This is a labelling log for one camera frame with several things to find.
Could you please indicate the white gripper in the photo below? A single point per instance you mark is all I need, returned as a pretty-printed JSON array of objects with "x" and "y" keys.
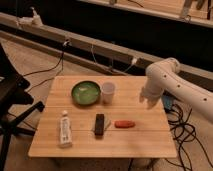
[{"x": 152, "y": 92}]

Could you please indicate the orange red pepper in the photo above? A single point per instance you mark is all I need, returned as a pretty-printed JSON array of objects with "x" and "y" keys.
[{"x": 124, "y": 124}]

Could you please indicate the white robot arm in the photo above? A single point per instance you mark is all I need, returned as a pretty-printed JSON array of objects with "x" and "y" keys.
[{"x": 163, "y": 76}]

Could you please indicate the green ceramic bowl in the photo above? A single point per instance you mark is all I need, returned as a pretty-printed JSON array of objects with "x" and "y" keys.
[{"x": 85, "y": 93}]

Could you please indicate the blue box on floor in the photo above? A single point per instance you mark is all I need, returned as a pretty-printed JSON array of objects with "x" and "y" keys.
[{"x": 167, "y": 102}]

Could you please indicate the black rectangular remote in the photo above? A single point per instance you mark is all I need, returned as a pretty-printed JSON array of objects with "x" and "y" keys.
[{"x": 99, "y": 125}]

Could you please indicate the wooden table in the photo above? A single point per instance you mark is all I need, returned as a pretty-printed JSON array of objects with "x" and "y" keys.
[{"x": 124, "y": 128}]

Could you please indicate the white tube with cap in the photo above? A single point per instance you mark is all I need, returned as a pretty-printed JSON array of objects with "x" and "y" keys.
[{"x": 65, "y": 130}]

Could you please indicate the black office chair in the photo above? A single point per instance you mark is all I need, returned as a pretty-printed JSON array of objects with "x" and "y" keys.
[{"x": 13, "y": 91}]

